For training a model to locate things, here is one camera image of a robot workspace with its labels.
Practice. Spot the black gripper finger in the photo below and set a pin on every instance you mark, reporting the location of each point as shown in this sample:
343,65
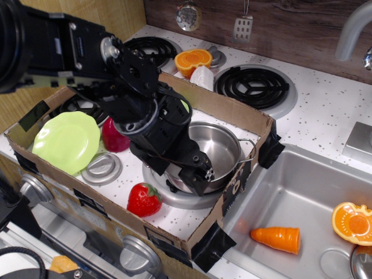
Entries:
208,173

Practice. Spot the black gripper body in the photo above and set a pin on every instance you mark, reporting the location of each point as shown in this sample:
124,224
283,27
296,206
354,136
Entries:
165,143

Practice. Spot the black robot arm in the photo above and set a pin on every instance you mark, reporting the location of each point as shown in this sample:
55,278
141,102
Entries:
40,49

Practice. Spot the stainless steel pot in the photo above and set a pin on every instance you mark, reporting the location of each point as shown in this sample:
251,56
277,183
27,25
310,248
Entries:
223,150

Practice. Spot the dark red toy vegetable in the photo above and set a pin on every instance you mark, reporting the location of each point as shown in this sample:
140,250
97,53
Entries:
112,139

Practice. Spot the red toy strawberry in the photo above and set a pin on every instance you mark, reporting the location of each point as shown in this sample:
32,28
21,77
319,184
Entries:
144,200

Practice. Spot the grey stove knob lower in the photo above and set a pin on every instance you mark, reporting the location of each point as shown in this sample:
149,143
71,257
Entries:
102,170

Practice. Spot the grey stove knob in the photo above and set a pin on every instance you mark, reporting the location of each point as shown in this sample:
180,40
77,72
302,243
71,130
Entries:
102,170
218,57

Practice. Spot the white toy garlic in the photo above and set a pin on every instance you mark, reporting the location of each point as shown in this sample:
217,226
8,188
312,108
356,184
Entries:
203,77

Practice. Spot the orange half on stove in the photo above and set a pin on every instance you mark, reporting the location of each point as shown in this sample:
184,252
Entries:
186,62

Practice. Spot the silver sink basin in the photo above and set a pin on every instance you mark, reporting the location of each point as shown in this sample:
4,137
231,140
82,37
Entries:
300,190

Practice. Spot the black burner back left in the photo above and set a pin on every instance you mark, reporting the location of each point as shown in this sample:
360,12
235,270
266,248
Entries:
161,50

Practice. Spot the light green plate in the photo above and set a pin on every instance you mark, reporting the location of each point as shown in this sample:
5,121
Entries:
68,141

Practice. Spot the black burner back right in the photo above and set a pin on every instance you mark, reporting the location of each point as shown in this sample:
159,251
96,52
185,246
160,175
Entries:
256,87

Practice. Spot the orange carrot piece in sink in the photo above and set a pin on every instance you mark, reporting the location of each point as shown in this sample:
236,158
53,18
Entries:
286,239

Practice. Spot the black burner inside fence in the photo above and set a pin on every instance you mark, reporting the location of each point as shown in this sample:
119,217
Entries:
77,103

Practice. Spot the grey back stove knob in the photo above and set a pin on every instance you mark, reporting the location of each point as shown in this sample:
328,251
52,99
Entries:
218,57

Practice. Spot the grey oven knob right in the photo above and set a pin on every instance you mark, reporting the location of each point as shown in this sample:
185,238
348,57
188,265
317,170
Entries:
137,257

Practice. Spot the grey oven knob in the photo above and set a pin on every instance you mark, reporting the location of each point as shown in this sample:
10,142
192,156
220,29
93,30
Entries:
35,191
137,257

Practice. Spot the hanging metal strainer spoon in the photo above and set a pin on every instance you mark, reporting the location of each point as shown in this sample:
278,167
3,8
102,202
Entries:
188,16

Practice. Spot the grey oven knob left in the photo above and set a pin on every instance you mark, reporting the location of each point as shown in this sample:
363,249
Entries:
35,191

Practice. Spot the hanging grey spatula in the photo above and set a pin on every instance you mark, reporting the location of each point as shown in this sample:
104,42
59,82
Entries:
243,26

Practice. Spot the orange half in sink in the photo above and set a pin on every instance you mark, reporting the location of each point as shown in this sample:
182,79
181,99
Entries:
352,223

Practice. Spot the grey faucet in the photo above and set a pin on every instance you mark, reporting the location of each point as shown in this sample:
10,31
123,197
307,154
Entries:
351,31

